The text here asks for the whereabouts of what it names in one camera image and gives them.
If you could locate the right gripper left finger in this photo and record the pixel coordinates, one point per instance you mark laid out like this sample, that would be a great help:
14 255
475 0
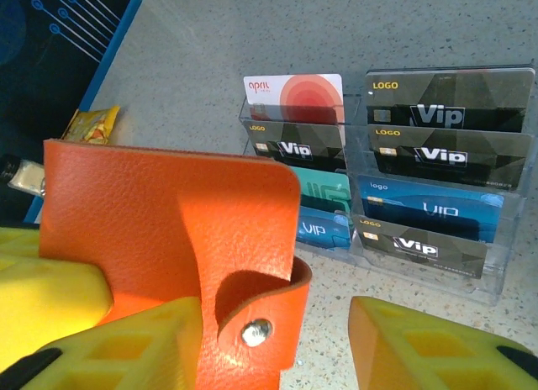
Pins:
168 323

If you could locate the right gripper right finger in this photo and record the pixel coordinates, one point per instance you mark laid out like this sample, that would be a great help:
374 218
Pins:
378 344

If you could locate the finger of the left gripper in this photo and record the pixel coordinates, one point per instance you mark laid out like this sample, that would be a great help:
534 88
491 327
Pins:
50 297
19 243

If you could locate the black Vip card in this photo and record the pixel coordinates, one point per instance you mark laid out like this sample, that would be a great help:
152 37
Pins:
441 154
294 148
420 247
441 108

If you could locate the orange leather card holder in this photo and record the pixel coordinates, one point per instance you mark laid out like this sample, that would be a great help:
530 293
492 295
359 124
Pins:
147 205

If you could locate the blue vip card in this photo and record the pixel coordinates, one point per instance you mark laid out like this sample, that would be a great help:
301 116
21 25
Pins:
323 230
420 205

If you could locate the clear acrylic card stand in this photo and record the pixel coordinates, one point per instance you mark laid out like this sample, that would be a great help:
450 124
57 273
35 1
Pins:
496 287

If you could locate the green card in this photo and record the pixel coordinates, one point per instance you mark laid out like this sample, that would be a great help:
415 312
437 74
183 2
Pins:
323 188

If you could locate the white red april card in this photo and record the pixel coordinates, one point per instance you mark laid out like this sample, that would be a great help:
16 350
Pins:
311 91

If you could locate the beige bottle with black cap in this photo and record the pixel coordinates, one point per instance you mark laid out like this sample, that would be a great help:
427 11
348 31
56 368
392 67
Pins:
27 175

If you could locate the yellow snack packet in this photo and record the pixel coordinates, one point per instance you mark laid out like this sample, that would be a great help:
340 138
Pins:
94 125

